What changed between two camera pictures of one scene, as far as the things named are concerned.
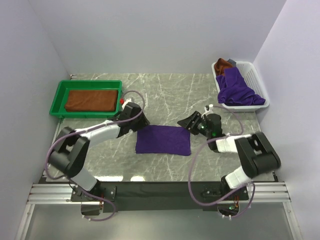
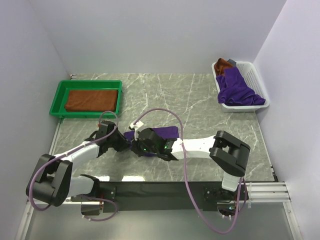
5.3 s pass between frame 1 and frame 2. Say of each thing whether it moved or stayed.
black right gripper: moved
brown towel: stayed
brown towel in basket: stayed
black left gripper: moved
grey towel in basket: stayed
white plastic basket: stayed
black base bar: stayed
